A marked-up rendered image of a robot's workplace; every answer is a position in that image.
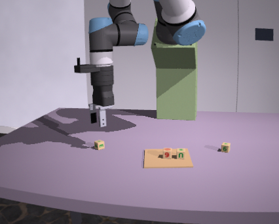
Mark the peach flat mat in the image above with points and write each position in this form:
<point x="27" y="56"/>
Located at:
<point x="154" y="159"/>

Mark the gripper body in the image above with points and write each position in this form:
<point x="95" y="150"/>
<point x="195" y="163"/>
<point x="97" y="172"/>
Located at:
<point x="101" y="75"/>

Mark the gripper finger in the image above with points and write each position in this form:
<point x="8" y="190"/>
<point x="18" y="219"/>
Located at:
<point x="102" y="117"/>
<point x="92" y="108"/>

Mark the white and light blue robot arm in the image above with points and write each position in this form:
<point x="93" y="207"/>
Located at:
<point x="181" y="16"/>

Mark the tan letter block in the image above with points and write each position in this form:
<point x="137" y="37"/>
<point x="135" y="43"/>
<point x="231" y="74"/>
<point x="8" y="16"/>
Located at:
<point x="167" y="153"/>
<point x="99" y="144"/>
<point x="180" y="153"/>
<point x="225" y="147"/>

